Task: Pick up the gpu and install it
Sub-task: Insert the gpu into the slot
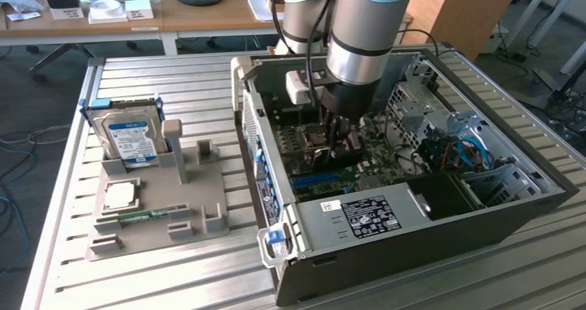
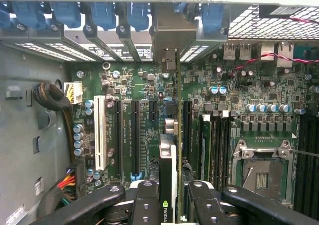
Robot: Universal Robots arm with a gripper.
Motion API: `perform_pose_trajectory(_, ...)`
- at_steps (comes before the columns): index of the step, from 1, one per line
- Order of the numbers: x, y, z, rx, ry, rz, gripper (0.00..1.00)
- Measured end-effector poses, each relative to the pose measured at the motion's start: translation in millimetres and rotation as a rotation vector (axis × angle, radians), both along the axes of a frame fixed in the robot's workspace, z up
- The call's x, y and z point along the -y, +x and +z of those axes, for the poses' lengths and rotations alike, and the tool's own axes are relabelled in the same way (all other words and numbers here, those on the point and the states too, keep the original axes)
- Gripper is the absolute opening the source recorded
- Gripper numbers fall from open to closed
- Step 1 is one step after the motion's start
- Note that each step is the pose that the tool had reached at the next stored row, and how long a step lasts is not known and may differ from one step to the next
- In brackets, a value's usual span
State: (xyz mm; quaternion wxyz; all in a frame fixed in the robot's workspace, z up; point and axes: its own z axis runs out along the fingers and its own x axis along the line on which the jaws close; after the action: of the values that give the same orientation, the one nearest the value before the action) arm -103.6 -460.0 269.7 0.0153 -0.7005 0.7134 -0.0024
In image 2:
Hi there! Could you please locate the black RAM slot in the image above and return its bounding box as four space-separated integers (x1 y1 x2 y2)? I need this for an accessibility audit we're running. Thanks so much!
211 115 220 186
219 115 226 186
225 115 232 186

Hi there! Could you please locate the green RAM stick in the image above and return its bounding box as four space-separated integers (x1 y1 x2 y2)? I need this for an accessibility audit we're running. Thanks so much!
199 113 213 183

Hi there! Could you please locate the CPU socket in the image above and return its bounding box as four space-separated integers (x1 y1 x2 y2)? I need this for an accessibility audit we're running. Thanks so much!
231 138 295 207

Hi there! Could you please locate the white expansion slot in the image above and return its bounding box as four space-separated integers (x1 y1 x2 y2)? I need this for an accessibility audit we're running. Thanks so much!
93 95 107 171

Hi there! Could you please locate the short black expansion slot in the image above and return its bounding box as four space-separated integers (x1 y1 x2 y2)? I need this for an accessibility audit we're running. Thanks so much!
149 100 158 123

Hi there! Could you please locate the metal locking lever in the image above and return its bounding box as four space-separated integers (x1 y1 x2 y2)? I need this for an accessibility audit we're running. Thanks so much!
289 148 319 158

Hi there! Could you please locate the green motherboard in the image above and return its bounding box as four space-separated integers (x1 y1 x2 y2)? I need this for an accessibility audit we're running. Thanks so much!
68 42 319 211

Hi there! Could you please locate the white power connector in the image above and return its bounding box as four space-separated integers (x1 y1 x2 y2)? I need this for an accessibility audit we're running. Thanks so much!
63 81 84 106

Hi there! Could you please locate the black grey PC case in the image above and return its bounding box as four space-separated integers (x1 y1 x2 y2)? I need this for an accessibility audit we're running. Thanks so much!
0 0 319 225

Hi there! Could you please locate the blue slot retention clip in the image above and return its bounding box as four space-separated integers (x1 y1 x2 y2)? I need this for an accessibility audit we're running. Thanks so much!
11 2 47 30
0 2 12 29
173 2 187 14
126 2 152 33
201 2 225 34
90 2 117 31
51 2 82 29

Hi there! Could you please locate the coloured power wire bundle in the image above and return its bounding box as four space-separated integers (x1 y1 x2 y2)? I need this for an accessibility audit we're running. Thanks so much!
42 167 77 211

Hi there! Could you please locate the black sleeved power cable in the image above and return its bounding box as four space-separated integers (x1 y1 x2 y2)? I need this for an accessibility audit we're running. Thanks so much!
32 82 77 161

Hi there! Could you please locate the red black twisted wire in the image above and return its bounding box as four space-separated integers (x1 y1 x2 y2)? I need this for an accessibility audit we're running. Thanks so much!
229 17 319 78

